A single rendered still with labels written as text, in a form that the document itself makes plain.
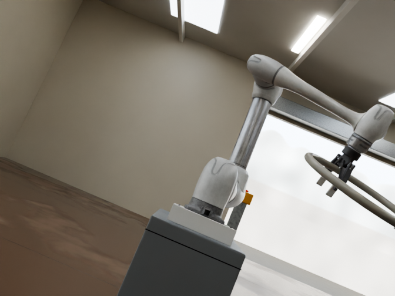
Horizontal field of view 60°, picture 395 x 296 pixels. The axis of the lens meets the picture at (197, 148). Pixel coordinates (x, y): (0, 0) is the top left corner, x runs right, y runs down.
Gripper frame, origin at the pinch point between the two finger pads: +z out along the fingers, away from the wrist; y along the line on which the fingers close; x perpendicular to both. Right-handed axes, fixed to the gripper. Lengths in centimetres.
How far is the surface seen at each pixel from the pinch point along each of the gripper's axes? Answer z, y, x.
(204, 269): 46, 28, -35
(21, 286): 154, -37, -99
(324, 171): -9.6, 32.2, -22.4
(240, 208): 61, -89, 8
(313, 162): -9.5, 25.8, -24.4
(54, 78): 200, -625, -307
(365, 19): -170, -364, 104
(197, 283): 52, 30, -35
